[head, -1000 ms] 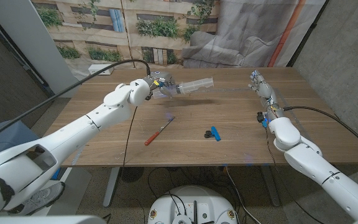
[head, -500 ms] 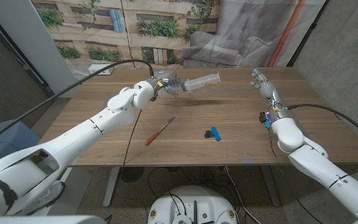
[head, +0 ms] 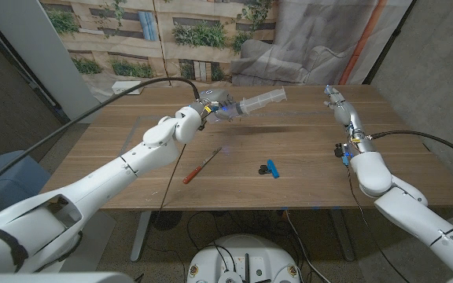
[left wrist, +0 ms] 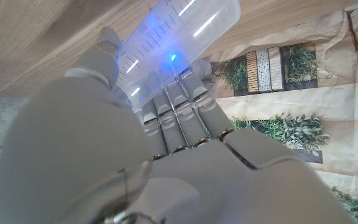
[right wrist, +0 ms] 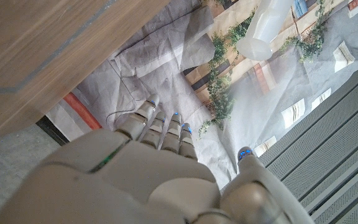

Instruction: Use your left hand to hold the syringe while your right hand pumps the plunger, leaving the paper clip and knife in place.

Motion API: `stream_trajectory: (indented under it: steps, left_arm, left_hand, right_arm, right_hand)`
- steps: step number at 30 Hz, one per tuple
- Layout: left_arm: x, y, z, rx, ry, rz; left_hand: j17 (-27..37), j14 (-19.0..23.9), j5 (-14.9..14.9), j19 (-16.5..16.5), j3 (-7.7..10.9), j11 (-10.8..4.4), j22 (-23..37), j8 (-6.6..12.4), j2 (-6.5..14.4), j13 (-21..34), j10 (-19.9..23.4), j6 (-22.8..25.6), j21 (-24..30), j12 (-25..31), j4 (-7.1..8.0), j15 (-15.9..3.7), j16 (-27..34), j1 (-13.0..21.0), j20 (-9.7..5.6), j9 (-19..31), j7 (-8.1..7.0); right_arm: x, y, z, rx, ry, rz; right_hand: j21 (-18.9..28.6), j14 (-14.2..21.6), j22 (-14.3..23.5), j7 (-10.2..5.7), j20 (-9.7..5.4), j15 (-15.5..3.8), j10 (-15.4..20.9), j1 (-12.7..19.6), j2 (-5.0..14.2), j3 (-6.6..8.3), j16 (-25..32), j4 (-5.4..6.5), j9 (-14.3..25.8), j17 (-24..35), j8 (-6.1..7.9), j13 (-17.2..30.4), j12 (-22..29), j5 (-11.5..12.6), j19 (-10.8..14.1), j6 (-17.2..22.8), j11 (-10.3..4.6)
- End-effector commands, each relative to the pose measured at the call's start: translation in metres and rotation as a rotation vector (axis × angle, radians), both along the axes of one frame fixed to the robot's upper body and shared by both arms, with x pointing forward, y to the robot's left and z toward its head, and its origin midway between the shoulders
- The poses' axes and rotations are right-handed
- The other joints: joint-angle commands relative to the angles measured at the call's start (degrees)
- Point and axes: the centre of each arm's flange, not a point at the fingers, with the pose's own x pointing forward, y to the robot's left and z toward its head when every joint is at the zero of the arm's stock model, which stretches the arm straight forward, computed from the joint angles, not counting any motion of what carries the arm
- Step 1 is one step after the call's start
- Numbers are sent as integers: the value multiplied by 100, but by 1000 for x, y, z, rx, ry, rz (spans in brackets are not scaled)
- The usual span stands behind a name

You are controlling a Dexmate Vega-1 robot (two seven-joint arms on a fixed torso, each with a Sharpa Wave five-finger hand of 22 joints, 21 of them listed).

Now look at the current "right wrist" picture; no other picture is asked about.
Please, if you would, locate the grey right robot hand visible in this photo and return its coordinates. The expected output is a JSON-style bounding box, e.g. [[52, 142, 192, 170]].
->
[[0, 94, 316, 224]]

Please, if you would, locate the large clear plastic syringe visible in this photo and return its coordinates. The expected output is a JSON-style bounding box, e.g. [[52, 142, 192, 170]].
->
[[235, 0, 295, 62]]

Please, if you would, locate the black backdrop stand pole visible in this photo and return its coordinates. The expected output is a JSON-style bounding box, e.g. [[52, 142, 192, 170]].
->
[[35, 115, 70, 146]]

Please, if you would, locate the printed fabric backdrop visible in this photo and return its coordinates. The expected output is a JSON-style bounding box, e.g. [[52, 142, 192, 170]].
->
[[45, 0, 358, 190]]

